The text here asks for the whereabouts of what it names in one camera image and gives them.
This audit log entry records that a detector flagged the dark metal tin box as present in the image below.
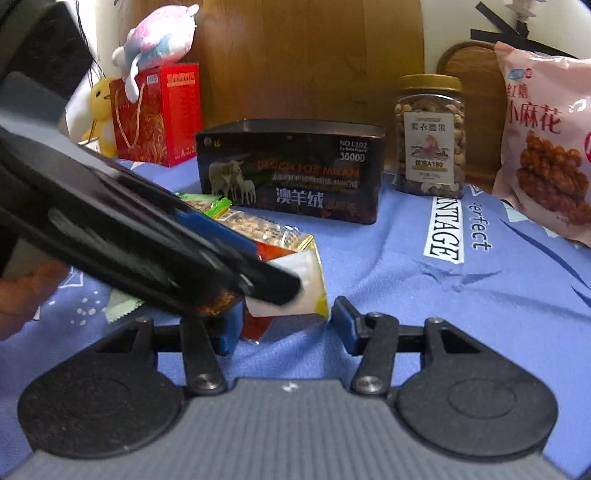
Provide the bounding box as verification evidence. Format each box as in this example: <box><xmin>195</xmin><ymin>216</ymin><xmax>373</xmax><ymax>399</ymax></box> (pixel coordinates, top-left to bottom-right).
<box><xmin>195</xmin><ymin>118</ymin><xmax>387</xmax><ymax>226</ymax></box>

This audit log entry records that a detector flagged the clear nut jar gold lid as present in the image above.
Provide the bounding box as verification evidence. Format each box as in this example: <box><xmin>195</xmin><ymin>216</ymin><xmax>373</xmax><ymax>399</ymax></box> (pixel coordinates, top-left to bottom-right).
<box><xmin>393</xmin><ymin>74</ymin><xmax>467</xmax><ymax>197</ymax></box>

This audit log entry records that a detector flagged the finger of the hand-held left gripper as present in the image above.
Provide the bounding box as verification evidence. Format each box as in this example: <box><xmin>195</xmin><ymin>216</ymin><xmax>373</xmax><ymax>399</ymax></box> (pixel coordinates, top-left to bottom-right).
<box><xmin>174</xmin><ymin>210</ymin><xmax>303</xmax><ymax>306</ymax></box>
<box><xmin>139</xmin><ymin>249</ymin><xmax>254</xmax><ymax>320</ymax></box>

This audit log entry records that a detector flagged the pink blue plush toy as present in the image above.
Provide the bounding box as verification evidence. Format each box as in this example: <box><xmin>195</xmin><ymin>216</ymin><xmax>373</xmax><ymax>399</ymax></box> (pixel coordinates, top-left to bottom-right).
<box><xmin>112</xmin><ymin>4</ymin><xmax>201</xmax><ymax>103</ymax></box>

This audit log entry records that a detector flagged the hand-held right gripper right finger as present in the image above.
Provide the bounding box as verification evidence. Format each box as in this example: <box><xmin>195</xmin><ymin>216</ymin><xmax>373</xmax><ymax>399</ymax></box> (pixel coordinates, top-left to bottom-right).
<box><xmin>332</xmin><ymin>296</ymin><xmax>484</xmax><ymax>396</ymax></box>

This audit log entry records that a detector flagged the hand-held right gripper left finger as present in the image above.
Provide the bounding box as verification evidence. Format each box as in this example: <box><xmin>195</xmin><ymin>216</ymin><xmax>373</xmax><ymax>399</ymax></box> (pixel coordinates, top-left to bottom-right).
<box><xmin>95</xmin><ymin>298</ymin><xmax>246</xmax><ymax>396</ymax></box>

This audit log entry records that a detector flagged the round wooden board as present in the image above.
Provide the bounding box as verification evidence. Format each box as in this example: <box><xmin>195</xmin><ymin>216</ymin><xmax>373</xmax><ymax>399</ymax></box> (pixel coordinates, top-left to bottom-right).
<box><xmin>436</xmin><ymin>41</ymin><xmax>505</xmax><ymax>195</ymax></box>

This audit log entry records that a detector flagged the yellow plush toy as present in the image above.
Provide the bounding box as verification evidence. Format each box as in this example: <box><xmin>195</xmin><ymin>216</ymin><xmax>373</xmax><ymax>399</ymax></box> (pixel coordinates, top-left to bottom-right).
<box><xmin>80</xmin><ymin>78</ymin><xmax>119</xmax><ymax>158</ymax></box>

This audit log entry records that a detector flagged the green snack packet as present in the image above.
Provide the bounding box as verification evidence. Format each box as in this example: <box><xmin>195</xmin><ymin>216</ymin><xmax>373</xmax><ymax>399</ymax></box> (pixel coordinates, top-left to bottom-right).
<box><xmin>174</xmin><ymin>191</ymin><xmax>232</xmax><ymax>220</ymax></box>

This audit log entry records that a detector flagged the blue printed bed sheet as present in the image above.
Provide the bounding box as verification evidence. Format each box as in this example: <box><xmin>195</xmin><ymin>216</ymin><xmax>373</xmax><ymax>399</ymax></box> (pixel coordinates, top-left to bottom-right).
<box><xmin>0</xmin><ymin>151</ymin><xmax>591</xmax><ymax>480</ymax></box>

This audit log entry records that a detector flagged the gold peanut snack packet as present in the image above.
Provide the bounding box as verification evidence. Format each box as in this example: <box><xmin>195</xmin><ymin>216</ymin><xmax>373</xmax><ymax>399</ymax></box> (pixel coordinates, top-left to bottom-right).
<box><xmin>221</xmin><ymin>209</ymin><xmax>330</xmax><ymax>346</ymax></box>

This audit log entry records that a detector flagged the red gift bag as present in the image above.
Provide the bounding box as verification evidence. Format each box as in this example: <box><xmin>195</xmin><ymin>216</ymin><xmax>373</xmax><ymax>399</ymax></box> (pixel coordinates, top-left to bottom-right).
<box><xmin>109</xmin><ymin>63</ymin><xmax>204</xmax><ymax>168</ymax></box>

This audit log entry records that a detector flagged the wooden headboard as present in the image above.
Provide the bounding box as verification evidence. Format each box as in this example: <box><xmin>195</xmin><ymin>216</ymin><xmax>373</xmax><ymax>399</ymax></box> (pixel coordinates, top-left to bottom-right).
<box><xmin>191</xmin><ymin>0</ymin><xmax>426</xmax><ymax>136</ymax></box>

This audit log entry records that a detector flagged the black tape strip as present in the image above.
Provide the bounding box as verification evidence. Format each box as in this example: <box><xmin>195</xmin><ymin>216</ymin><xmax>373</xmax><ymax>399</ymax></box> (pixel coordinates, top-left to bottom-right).
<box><xmin>475</xmin><ymin>0</ymin><xmax>530</xmax><ymax>36</ymax></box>
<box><xmin>470</xmin><ymin>26</ymin><xmax>528</xmax><ymax>42</ymax></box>

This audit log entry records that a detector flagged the person's left hand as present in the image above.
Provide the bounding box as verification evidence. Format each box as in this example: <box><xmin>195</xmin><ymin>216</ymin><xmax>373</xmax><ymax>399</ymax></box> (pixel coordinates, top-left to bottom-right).
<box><xmin>0</xmin><ymin>261</ymin><xmax>71</xmax><ymax>342</ymax></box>

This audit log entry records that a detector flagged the pink snack bag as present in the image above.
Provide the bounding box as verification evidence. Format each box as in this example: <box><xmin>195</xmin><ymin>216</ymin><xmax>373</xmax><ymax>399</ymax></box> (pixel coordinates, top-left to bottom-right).
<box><xmin>491</xmin><ymin>41</ymin><xmax>591</xmax><ymax>250</ymax></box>

